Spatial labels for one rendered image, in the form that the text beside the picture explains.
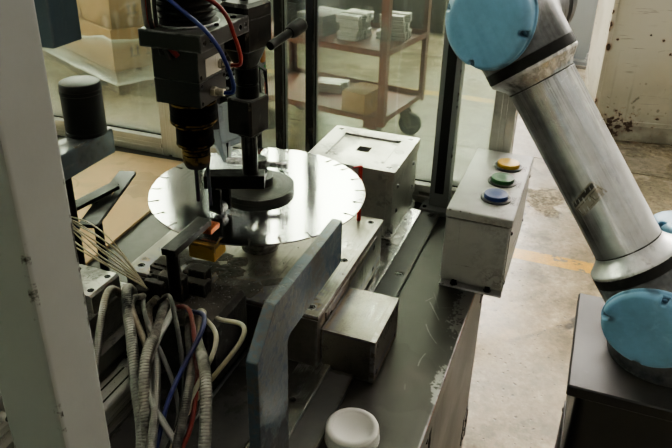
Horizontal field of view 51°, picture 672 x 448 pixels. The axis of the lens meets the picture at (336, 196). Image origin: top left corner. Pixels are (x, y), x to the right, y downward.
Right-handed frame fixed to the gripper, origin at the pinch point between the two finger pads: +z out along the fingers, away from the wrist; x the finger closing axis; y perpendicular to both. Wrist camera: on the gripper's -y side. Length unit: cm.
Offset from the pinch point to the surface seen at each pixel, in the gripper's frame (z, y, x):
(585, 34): -125, 107, 423
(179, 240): 13.5, 3.0, -21.8
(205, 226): 11.8, 4.6, -17.4
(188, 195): 6.5, -3.3, -5.6
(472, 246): 16.8, 37.1, 15.9
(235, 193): 6.7, 4.1, -5.1
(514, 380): 59, 41, 117
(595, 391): 38, 53, 3
